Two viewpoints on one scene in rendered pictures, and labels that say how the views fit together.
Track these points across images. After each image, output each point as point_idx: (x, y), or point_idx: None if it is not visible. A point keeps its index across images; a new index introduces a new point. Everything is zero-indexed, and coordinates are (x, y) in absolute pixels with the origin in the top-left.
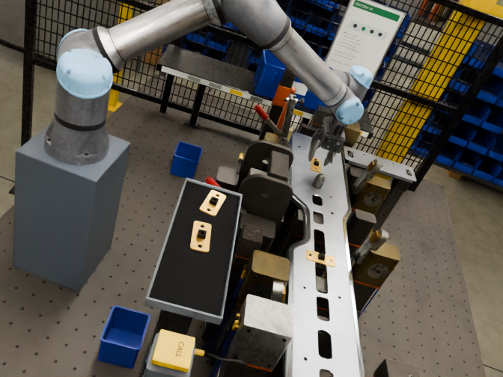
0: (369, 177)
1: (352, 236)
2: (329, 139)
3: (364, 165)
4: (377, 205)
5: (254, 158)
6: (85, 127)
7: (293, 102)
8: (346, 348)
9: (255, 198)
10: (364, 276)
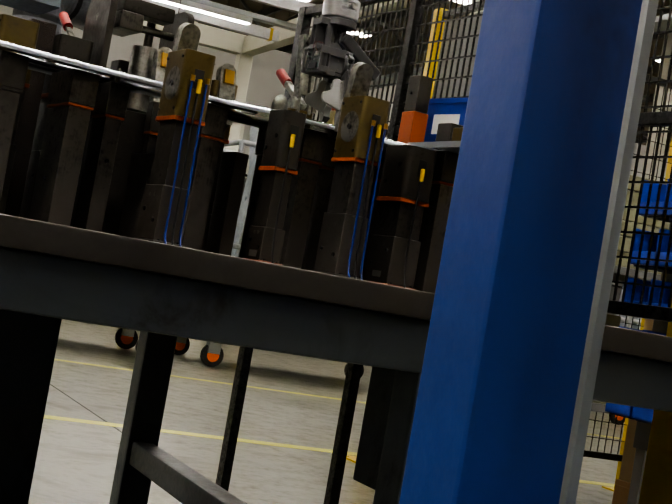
0: (348, 91)
1: (265, 151)
2: (309, 52)
3: (428, 142)
4: (355, 135)
5: (164, 43)
6: (21, 10)
7: (301, 38)
8: None
9: (92, 25)
10: (162, 102)
